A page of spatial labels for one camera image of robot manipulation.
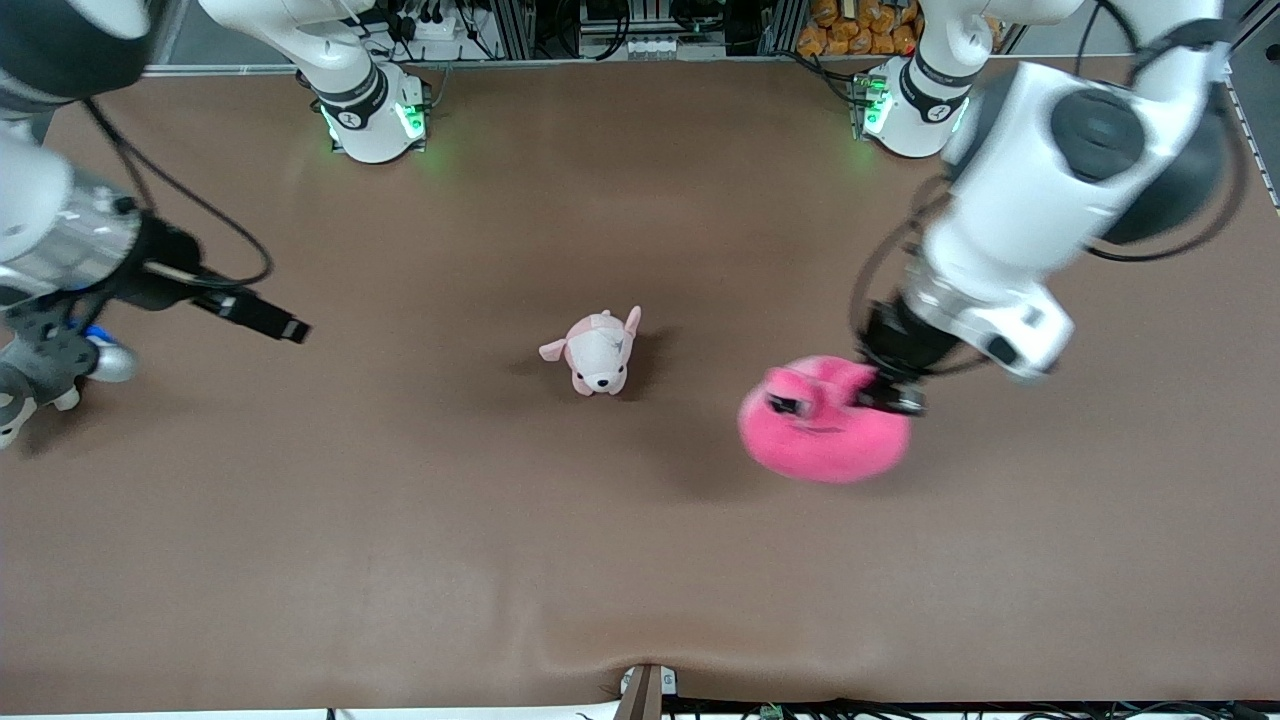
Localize hot pink round plush toy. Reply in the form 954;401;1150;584
738;356;912;485

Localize grey white husky plush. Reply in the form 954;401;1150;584
0;370;83;449

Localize light pink dog plush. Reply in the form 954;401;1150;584
539;306;642;397

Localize orange packets pile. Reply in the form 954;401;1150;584
797;0;919;57

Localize white power strip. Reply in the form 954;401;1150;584
395;8;479;43

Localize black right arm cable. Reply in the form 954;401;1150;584
83;98;274;293

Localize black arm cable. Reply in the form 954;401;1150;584
83;98;274;293
850;0;1251;346

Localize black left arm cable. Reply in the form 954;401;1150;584
850;0;1251;346

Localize metal table edge bracket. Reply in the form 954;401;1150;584
618;664;678;720

